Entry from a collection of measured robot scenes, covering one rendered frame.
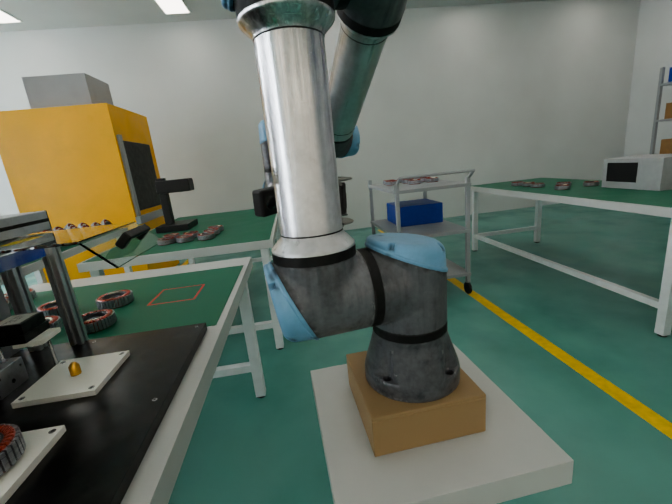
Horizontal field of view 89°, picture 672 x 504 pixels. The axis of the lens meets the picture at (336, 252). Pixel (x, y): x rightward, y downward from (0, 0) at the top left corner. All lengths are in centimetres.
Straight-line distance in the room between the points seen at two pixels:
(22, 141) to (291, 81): 438
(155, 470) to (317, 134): 53
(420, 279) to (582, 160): 742
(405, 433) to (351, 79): 55
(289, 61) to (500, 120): 649
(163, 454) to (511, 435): 53
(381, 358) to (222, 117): 555
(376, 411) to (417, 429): 7
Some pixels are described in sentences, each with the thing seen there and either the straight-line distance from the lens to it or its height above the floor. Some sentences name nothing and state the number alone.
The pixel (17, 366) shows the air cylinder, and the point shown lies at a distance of 102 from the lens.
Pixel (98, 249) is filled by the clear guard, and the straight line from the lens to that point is 80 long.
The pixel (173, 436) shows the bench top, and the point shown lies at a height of 75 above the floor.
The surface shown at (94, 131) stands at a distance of 440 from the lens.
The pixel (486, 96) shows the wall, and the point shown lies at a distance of 676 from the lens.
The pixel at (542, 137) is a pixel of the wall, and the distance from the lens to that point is 731.
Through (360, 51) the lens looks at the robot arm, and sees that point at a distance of 60.
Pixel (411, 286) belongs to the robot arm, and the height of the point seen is 99.
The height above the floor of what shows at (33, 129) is 176.
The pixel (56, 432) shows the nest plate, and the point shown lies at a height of 78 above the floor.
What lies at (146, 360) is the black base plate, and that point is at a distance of 92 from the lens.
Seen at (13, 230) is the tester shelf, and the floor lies 109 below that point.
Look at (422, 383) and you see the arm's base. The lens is 54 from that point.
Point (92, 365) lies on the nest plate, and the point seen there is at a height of 78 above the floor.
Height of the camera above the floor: 116
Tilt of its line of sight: 15 degrees down
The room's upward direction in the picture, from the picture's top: 6 degrees counter-clockwise
